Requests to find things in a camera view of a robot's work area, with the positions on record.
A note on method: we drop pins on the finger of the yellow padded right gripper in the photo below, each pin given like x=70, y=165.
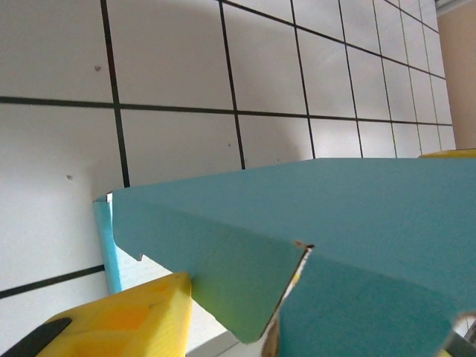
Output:
x=457, y=154

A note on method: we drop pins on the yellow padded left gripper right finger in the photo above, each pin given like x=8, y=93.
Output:
x=465, y=338

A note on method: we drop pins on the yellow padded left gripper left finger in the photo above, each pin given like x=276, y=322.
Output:
x=130, y=320

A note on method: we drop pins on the teal and white paper box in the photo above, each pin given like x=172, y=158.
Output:
x=334, y=208

